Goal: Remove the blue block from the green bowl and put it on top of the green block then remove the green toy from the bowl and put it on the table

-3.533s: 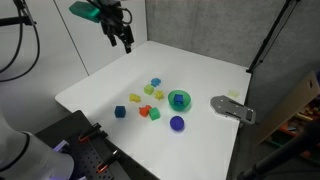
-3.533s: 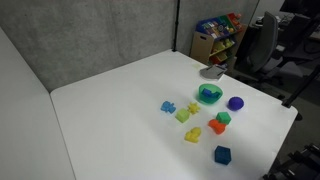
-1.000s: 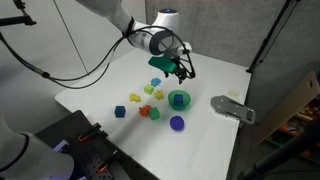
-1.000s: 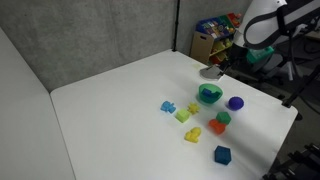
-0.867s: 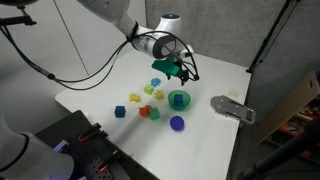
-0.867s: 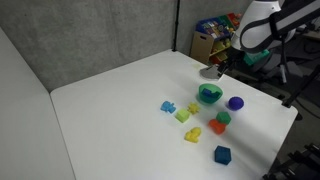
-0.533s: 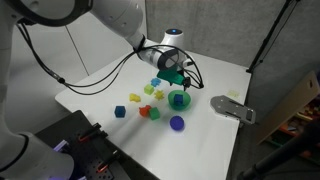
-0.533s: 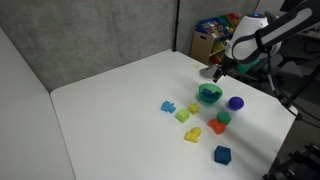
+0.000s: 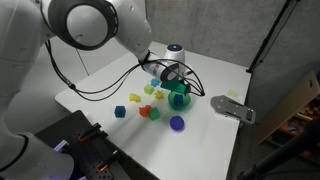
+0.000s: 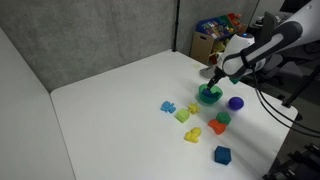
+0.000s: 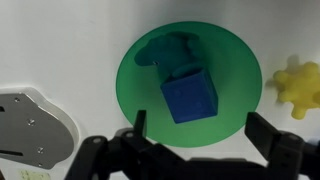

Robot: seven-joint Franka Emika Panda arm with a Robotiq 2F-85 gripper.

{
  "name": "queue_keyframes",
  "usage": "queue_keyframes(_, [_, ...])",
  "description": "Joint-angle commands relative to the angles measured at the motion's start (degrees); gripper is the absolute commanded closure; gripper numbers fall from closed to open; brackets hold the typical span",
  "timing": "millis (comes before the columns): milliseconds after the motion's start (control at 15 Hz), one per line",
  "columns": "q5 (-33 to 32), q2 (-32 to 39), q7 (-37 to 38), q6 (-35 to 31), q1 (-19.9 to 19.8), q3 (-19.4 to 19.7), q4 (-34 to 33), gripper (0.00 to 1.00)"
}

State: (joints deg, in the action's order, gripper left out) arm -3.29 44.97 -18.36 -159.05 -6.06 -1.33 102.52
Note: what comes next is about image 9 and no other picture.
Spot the pale yellow small piece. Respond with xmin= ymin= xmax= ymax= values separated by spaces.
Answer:
xmin=227 ymin=89 xmax=240 ymax=99

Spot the translucent green bowl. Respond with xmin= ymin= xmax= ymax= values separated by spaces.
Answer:
xmin=167 ymin=90 xmax=192 ymax=112

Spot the small blue block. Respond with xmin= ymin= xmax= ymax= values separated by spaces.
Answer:
xmin=173 ymin=94 xmax=185 ymax=105

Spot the grey metal mounting plate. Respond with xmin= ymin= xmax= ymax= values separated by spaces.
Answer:
xmin=210 ymin=95 xmax=257 ymax=126

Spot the purple glowing light strip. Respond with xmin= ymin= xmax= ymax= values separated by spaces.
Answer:
xmin=53 ymin=139 xmax=70 ymax=153

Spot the purple-blue ball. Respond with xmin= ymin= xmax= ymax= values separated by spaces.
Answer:
xmin=169 ymin=115 xmax=186 ymax=132

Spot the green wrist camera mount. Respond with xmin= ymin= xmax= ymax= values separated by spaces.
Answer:
xmin=160 ymin=79 xmax=188 ymax=94

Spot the thick black pole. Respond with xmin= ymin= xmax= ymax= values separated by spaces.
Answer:
xmin=236 ymin=121 xmax=320 ymax=180

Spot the lime green block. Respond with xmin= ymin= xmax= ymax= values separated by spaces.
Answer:
xmin=143 ymin=83 xmax=155 ymax=96

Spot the orange toy shape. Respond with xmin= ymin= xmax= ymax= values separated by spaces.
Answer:
xmin=138 ymin=104 xmax=152 ymax=118

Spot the thin black tripod stand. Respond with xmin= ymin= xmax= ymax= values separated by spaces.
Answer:
xmin=245 ymin=0 xmax=303 ymax=74

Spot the light blue toy shape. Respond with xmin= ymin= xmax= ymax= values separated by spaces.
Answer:
xmin=150 ymin=77 xmax=162 ymax=88

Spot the colourful toy shelf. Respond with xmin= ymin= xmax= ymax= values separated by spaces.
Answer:
xmin=264 ymin=96 xmax=320 ymax=166

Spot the yellow toy shape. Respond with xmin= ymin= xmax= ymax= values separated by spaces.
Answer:
xmin=129 ymin=93 xmax=142 ymax=104

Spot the black orange clamp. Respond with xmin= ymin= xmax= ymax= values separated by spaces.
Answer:
xmin=96 ymin=149 xmax=123 ymax=174
xmin=77 ymin=122 xmax=109 ymax=144

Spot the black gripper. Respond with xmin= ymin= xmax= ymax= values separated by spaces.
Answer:
xmin=180 ymin=80 xmax=193 ymax=96

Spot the yellow star toy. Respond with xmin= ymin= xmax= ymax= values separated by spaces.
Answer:
xmin=153 ymin=89 xmax=166 ymax=101

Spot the black perforated base board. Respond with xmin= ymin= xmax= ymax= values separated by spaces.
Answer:
xmin=34 ymin=109 xmax=161 ymax=180

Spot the wooden board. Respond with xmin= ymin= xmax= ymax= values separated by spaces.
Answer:
xmin=256 ymin=70 xmax=320 ymax=145

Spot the dark blue cube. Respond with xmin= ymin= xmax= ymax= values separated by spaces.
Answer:
xmin=114 ymin=105 xmax=127 ymax=119

